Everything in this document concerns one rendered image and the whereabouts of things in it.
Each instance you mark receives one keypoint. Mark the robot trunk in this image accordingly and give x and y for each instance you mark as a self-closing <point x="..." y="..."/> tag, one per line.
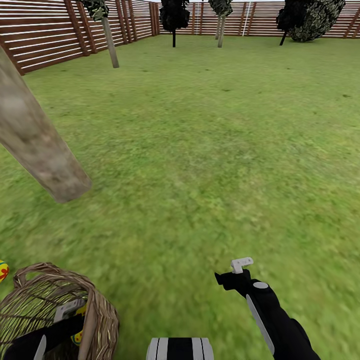
<point x="180" y="348"/>

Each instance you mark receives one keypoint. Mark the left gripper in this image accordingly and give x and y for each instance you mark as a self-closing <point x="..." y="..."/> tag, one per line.
<point x="67" y="328"/>

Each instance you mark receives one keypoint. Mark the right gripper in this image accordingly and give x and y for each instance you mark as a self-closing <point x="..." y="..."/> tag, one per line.
<point x="231" y="281"/>

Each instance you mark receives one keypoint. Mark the wicker basket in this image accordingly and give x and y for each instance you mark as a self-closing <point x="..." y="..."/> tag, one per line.
<point x="101" y="323"/>

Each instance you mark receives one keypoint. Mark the bush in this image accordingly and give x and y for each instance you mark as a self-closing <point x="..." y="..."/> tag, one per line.
<point x="324" y="14"/>

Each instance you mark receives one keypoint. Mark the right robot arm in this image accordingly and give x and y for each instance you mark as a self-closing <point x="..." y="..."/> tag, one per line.
<point x="284" y="336"/>

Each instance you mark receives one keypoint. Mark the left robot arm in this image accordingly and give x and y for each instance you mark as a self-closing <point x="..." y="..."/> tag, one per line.
<point x="33" y="345"/>

